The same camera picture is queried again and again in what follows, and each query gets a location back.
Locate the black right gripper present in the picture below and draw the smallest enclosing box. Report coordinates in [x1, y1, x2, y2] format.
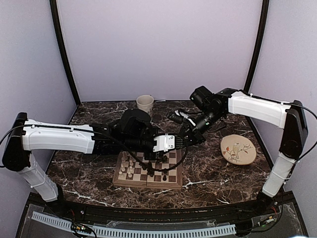
[178, 108, 224, 148]

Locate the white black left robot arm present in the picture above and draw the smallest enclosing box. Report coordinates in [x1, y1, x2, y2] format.
[2, 110, 186, 216]

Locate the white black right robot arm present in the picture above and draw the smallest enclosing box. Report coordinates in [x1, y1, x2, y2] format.
[176, 86, 308, 215]

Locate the pile of dark chess pieces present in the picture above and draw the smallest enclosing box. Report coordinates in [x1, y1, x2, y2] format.
[141, 162, 168, 177]

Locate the wooden chess board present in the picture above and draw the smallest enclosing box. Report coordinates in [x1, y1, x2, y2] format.
[112, 148, 183, 190]

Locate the white chess pieces row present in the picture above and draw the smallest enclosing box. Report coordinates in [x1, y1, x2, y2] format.
[118, 151, 136, 179]

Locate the ceramic coral pattern mug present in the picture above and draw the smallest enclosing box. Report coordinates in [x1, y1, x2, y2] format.
[136, 95, 154, 117]

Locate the ceramic bird pattern plate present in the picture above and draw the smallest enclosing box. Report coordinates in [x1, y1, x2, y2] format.
[220, 134, 257, 166]

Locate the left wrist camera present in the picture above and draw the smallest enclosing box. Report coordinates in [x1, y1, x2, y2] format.
[118, 109, 151, 137]

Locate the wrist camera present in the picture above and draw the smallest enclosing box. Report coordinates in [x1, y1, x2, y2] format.
[118, 109, 151, 137]
[190, 86, 214, 111]

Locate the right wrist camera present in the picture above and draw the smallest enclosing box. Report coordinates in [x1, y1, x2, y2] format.
[190, 86, 214, 111]

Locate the black front rail base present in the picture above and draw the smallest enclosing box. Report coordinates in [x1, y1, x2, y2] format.
[23, 192, 295, 227]

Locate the white slotted cable duct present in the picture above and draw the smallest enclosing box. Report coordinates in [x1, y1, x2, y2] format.
[31, 211, 236, 238]

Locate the black corner frame post right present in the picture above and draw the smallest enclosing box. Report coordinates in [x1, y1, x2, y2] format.
[243, 0, 270, 93]

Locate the black corner frame post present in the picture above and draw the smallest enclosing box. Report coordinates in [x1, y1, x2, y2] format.
[243, 0, 270, 93]
[50, 0, 81, 107]

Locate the black corner frame post left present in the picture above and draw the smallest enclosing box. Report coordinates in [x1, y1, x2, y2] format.
[50, 0, 81, 107]

